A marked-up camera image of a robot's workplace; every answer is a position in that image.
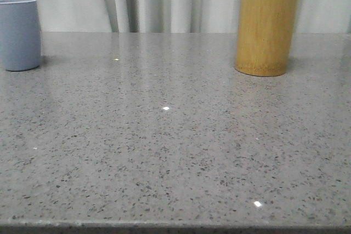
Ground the bamboo wooden holder cup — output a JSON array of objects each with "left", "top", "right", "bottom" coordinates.
[{"left": 235, "top": 0, "right": 298, "bottom": 77}]

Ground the blue plastic cup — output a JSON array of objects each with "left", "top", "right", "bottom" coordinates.
[{"left": 1, "top": 0, "right": 41, "bottom": 71}]

